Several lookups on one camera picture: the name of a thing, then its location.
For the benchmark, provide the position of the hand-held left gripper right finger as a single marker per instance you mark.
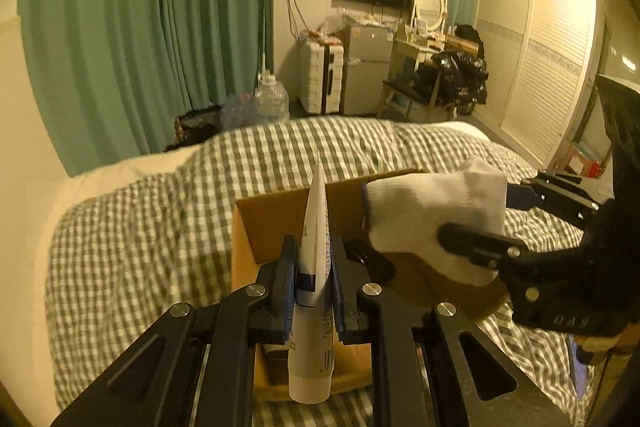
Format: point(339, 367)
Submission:
point(336, 292)

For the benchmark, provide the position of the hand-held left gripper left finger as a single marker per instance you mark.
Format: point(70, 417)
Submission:
point(286, 307)

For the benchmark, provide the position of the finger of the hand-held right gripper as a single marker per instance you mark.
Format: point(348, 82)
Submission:
point(550, 194)
point(480, 247)

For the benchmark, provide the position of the white tube with blue label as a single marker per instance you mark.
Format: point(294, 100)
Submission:
point(314, 257)

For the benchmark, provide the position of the white sock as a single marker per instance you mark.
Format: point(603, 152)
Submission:
point(430, 212)

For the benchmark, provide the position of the cardboard box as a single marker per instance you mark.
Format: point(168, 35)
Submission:
point(260, 222)

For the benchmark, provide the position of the white sliding-door wardrobe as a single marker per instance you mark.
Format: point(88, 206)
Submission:
point(540, 57)

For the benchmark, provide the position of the green checked blanket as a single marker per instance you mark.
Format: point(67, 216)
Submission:
point(150, 247)

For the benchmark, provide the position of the stool with black cushion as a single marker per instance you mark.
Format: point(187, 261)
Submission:
point(405, 89)

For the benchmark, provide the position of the dark basket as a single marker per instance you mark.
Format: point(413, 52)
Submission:
point(197, 127)

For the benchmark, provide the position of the clear plastic bottle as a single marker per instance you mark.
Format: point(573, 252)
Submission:
point(237, 112)

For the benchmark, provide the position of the large clear water jug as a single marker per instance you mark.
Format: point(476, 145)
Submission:
point(271, 99)

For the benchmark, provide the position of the white vanity table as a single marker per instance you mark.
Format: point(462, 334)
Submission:
point(405, 52)

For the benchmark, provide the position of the silver mini fridge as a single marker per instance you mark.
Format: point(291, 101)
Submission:
point(365, 72)

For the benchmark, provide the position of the white suitcase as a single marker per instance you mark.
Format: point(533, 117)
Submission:
point(317, 77)

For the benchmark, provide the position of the white oval vanity mirror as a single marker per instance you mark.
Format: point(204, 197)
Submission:
point(429, 7)

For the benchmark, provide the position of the white bed sheet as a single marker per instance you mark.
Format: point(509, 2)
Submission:
point(100, 177)

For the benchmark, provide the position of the wide green curtain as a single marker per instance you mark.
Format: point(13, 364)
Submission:
point(150, 32)

